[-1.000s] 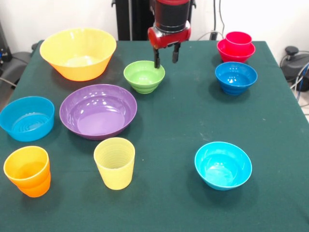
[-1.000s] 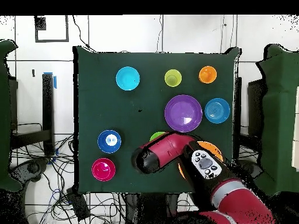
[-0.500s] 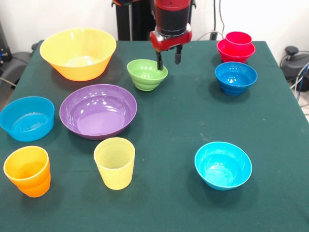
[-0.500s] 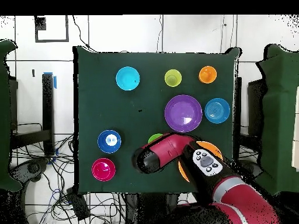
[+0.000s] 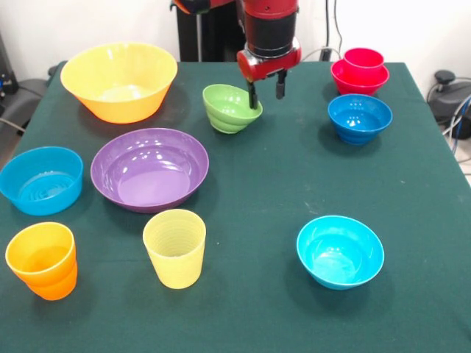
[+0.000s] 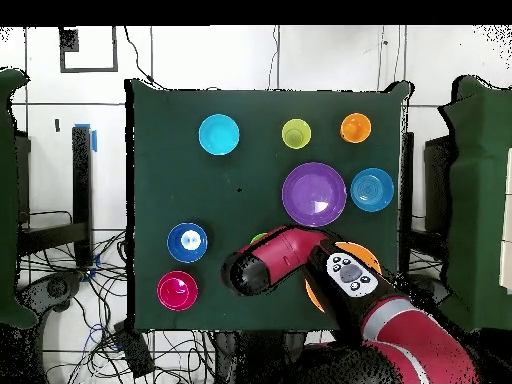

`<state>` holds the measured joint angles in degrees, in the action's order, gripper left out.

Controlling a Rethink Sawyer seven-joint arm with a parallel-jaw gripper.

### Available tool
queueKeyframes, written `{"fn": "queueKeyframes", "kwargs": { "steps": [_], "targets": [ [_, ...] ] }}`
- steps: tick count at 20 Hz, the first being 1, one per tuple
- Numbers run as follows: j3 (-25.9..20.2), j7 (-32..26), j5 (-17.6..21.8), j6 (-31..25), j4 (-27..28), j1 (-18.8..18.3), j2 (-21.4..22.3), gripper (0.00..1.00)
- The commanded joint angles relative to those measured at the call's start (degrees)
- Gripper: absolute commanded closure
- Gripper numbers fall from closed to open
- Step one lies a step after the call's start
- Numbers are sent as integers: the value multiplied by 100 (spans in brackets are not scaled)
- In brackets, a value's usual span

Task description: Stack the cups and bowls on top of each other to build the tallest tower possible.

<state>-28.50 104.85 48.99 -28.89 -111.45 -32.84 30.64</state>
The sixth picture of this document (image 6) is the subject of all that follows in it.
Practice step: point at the green bowl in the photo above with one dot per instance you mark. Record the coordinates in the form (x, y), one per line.
(258, 238)

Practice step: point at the black square frame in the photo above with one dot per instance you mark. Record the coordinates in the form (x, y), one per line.
(115, 52)

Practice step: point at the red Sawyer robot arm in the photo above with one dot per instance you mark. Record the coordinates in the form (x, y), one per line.
(416, 344)

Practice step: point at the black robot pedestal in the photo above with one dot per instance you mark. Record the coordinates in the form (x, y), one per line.
(256, 356)

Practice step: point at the black crossbar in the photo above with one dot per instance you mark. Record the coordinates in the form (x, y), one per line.
(52, 236)

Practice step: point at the black post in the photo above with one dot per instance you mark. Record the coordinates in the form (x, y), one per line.
(82, 192)

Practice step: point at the black floor box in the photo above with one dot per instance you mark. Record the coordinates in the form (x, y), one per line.
(134, 352)

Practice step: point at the yellow-green cup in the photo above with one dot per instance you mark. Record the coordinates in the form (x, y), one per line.
(296, 133)

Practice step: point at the blue ribbed bowl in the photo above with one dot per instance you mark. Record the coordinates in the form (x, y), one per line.
(372, 189)

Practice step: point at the orange cup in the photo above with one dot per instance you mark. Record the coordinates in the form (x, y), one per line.
(355, 128)

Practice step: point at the red-pink bowl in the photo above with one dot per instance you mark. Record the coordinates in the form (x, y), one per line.
(160, 299)

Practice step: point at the cyan bowl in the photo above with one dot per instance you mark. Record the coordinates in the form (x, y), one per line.
(218, 134)

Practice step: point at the dark blue bowl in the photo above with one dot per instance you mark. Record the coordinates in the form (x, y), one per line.
(176, 250)

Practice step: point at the neighbouring green cloth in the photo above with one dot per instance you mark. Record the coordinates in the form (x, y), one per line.
(7, 200)
(476, 200)

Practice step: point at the dark green tablecloth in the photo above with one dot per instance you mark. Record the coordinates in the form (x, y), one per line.
(180, 180)

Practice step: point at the large orange bowl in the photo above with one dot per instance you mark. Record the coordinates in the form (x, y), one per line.
(366, 254)

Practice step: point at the large purple bowl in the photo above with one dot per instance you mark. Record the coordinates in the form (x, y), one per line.
(314, 194)

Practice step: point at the red-pink cup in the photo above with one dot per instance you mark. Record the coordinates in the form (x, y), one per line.
(178, 291)

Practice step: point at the grey pedestal foot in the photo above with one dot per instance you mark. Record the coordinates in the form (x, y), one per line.
(56, 288)

